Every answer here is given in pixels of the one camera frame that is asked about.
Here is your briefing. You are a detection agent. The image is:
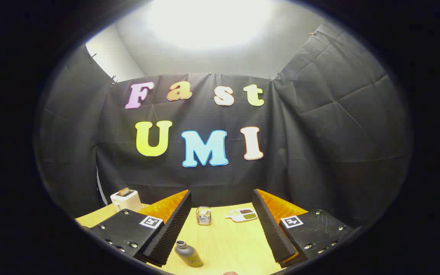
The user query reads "silver bottle with green label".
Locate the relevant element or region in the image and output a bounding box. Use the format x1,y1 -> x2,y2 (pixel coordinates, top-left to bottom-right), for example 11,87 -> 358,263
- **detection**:
174,240 -> 204,268

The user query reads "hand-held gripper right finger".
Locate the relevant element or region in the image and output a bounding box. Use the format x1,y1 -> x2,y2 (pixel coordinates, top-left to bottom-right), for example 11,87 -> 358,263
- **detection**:
252,189 -> 354,268

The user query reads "wooden table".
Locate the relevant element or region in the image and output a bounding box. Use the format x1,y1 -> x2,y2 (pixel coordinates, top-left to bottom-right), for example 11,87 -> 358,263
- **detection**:
75,202 -> 309,275

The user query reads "white toaster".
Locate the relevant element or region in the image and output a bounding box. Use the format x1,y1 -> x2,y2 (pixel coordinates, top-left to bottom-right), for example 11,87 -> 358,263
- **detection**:
110,189 -> 143,213

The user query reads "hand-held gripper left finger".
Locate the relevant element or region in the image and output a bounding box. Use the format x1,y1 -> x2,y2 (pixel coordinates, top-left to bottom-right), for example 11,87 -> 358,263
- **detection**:
89,190 -> 192,267

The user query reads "metal wire holder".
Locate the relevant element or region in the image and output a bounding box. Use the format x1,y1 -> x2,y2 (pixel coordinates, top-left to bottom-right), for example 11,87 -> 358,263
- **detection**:
196,207 -> 212,226

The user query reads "white divided dish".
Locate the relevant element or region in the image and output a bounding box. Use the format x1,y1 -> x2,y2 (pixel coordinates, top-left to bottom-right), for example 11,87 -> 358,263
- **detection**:
225,208 -> 258,223

